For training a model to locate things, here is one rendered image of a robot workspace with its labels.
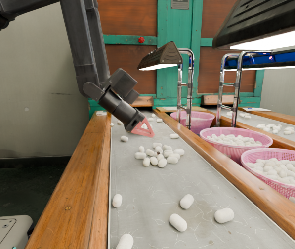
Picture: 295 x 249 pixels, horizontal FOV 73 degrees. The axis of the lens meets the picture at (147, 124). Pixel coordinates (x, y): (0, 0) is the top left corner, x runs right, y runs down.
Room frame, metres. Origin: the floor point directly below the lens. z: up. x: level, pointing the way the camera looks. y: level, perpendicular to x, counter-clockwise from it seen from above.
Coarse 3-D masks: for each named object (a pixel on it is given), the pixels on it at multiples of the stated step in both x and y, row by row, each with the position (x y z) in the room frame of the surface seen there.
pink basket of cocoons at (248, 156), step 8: (248, 152) 0.59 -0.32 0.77; (264, 152) 0.61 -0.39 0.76; (272, 152) 0.61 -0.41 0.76; (280, 152) 0.61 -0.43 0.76; (288, 152) 0.60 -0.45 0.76; (248, 160) 0.58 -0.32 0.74; (280, 160) 0.60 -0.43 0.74; (248, 168) 0.47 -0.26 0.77; (256, 176) 0.45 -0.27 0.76; (264, 176) 0.43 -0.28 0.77; (272, 184) 0.41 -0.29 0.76; (280, 184) 0.40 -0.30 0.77; (280, 192) 0.40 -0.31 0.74; (288, 192) 0.39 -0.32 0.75
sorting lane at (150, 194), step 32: (160, 128) 0.98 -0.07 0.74; (128, 160) 0.59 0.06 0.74; (192, 160) 0.59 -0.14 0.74; (128, 192) 0.41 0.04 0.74; (160, 192) 0.41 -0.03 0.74; (192, 192) 0.41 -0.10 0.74; (224, 192) 0.41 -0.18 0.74; (128, 224) 0.31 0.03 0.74; (160, 224) 0.31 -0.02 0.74; (192, 224) 0.31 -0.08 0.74; (224, 224) 0.31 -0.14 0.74; (256, 224) 0.31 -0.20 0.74
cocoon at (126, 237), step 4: (124, 236) 0.26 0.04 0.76; (128, 236) 0.26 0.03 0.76; (120, 240) 0.25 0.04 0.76; (124, 240) 0.25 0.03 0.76; (128, 240) 0.25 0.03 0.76; (132, 240) 0.25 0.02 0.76; (120, 244) 0.24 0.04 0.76; (124, 244) 0.24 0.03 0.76; (128, 244) 0.24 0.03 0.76; (132, 244) 0.25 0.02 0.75; (116, 248) 0.24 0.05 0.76; (120, 248) 0.24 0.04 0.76; (124, 248) 0.24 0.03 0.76; (128, 248) 0.24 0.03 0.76
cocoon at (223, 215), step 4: (224, 208) 0.32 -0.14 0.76; (228, 208) 0.32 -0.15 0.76; (216, 212) 0.31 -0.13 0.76; (220, 212) 0.31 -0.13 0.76; (224, 212) 0.31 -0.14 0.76; (228, 212) 0.31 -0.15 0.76; (232, 212) 0.31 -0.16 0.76; (216, 216) 0.31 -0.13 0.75; (220, 216) 0.31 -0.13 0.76; (224, 216) 0.31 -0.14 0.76; (228, 216) 0.31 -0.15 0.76; (232, 216) 0.31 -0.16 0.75; (216, 220) 0.31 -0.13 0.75; (220, 220) 0.30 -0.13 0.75; (224, 220) 0.30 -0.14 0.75; (228, 220) 0.31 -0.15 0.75
